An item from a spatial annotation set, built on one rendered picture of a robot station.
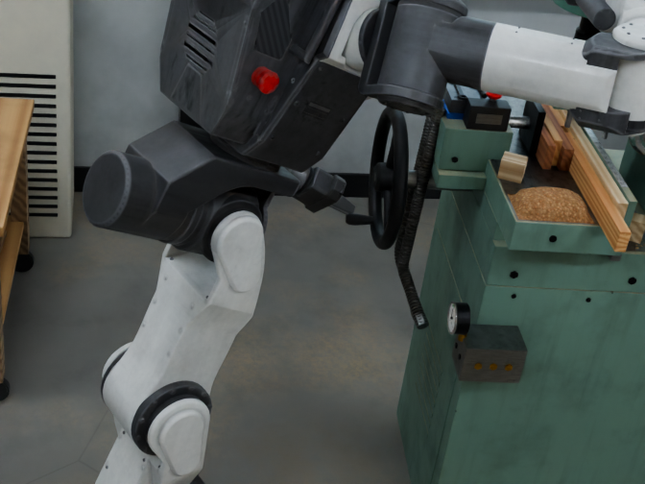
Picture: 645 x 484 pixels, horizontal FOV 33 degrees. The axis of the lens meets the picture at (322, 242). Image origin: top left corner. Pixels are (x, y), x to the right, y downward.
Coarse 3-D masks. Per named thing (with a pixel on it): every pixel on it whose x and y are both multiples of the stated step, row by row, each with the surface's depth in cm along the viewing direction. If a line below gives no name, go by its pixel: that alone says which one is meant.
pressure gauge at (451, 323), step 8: (456, 304) 204; (464, 304) 204; (448, 312) 208; (456, 312) 202; (464, 312) 202; (448, 320) 208; (456, 320) 202; (464, 320) 202; (448, 328) 207; (456, 328) 203; (464, 328) 203; (464, 336) 207
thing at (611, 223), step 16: (576, 144) 210; (576, 160) 206; (576, 176) 205; (592, 176) 200; (592, 192) 196; (592, 208) 196; (608, 208) 190; (608, 224) 189; (624, 224) 186; (624, 240) 184
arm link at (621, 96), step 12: (624, 60) 137; (636, 60) 136; (624, 72) 137; (636, 72) 137; (624, 84) 138; (636, 84) 137; (612, 96) 140; (624, 96) 139; (636, 96) 138; (612, 108) 140; (624, 108) 139; (636, 108) 139; (636, 120) 140
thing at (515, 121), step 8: (528, 104) 214; (536, 104) 211; (528, 112) 214; (536, 112) 209; (544, 112) 208; (512, 120) 212; (520, 120) 212; (528, 120) 213; (536, 120) 209; (520, 128) 213; (528, 128) 213; (536, 128) 209; (520, 136) 218; (528, 136) 213; (536, 136) 210; (528, 144) 213; (536, 144) 211; (536, 152) 212
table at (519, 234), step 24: (504, 96) 236; (432, 168) 214; (528, 168) 208; (552, 168) 209; (504, 192) 199; (576, 192) 202; (504, 216) 197; (528, 240) 193; (552, 240) 193; (576, 240) 193; (600, 240) 194
